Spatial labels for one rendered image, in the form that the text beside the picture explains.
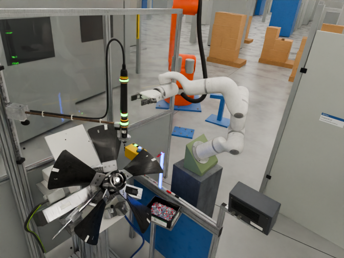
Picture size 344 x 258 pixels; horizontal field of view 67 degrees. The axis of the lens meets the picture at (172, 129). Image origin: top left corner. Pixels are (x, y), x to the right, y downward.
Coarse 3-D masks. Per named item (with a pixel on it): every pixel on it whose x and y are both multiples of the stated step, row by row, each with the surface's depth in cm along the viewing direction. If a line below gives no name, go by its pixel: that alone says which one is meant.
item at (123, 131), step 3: (123, 66) 130; (123, 69) 130; (120, 72) 131; (123, 72) 130; (126, 72) 131; (120, 75) 132; (123, 75) 131; (126, 75) 132; (123, 129) 146; (126, 129) 147; (123, 132) 147; (126, 132) 148; (123, 135) 148; (126, 135) 149; (126, 141) 152
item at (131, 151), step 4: (132, 144) 214; (128, 148) 209; (132, 148) 209; (136, 148) 209; (140, 148) 210; (128, 152) 209; (132, 152) 205; (136, 152) 205; (128, 156) 211; (132, 156) 207
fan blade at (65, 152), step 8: (64, 152) 138; (56, 160) 136; (64, 160) 138; (72, 160) 140; (80, 160) 142; (64, 168) 139; (72, 168) 141; (80, 168) 143; (88, 168) 145; (56, 176) 138; (64, 176) 140; (72, 176) 142; (80, 176) 144; (88, 176) 147; (48, 184) 137; (56, 184) 140; (64, 184) 142; (72, 184) 145; (80, 184) 148; (88, 184) 150
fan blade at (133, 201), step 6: (126, 198) 156; (132, 198) 164; (132, 204) 157; (138, 204) 165; (132, 210) 154; (138, 210) 159; (144, 210) 167; (150, 210) 173; (138, 216) 156; (144, 216) 162; (150, 216) 168; (138, 222) 153; (144, 222) 158; (144, 228) 156
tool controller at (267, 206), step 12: (240, 192) 149; (252, 192) 148; (228, 204) 157; (240, 204) 147; (252, 204) 142; (264, 204) 142; (276, 204) 141; (240, 216) 153; (252, 216) 145; (264, 216) 139; (276, 216) 146; (264, 228) 145
